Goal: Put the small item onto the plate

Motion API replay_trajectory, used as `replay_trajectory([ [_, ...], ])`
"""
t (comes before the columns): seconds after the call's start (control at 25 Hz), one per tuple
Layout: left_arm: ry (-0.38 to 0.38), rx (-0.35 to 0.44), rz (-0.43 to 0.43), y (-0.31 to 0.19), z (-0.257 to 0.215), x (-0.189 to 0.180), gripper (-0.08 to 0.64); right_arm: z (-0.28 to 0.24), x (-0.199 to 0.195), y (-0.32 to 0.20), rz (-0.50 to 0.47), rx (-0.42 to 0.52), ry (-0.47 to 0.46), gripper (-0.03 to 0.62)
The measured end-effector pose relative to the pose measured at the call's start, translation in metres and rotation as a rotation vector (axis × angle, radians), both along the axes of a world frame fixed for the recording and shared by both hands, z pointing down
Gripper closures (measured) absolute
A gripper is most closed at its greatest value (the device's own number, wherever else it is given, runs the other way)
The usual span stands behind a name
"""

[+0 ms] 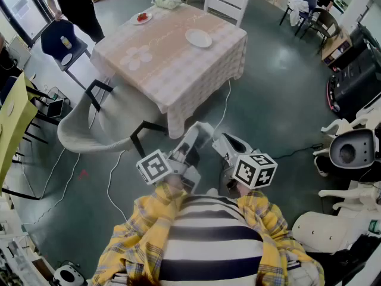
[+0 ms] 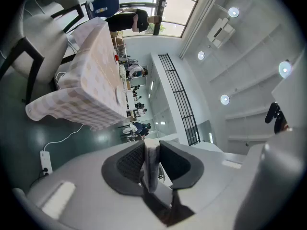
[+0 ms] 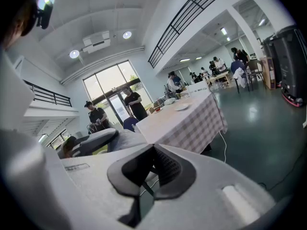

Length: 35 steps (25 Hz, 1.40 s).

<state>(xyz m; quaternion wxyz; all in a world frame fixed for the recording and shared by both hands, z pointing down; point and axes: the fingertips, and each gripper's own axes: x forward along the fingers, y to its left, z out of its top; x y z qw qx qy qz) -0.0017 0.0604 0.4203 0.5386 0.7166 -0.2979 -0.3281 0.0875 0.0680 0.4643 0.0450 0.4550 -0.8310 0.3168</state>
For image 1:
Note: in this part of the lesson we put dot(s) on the white round device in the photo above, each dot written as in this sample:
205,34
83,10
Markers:
67,267

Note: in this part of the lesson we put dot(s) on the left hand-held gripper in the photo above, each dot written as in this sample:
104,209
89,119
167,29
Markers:
154,167

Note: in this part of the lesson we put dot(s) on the grey tablet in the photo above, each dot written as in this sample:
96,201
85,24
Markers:
55,108

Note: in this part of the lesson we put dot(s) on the grey upholstered chair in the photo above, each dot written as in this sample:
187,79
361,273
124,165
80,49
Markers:
77,130

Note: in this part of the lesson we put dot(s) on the white garment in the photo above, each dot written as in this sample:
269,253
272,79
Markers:
297,7

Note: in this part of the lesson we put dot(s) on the pale green tissue pack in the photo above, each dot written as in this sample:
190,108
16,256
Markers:
168,2

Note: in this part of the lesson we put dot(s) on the brown curved chair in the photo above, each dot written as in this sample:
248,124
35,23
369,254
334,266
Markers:
327,22

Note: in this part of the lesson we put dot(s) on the red food pieces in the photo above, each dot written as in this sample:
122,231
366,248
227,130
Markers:
142,17

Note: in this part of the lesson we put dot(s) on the white plate with red food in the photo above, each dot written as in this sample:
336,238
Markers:
149,18

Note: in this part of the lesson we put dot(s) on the small clear bottle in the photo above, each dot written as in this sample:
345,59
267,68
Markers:
66,42

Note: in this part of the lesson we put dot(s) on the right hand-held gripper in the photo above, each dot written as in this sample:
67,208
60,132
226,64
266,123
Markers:
256,170

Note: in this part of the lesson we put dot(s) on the cluttered white shelf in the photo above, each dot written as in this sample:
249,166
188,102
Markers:
15,258

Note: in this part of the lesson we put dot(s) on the person's right forearm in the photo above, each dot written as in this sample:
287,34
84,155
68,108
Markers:
268,216

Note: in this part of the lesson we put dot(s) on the person's striped torso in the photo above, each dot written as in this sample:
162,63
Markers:
211,240

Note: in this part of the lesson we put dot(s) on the person's left forearm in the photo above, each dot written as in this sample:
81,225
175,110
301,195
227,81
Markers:
143,225

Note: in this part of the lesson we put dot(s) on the white humanoid robot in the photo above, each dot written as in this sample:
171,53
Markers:
364,136

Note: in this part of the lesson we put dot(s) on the yellow green tablecloth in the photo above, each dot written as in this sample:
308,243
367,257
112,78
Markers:
15,121

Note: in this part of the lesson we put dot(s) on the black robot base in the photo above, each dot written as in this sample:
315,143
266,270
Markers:
357,79

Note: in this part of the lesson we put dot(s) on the pink flower tablecloth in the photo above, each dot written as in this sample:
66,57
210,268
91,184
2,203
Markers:
166,64

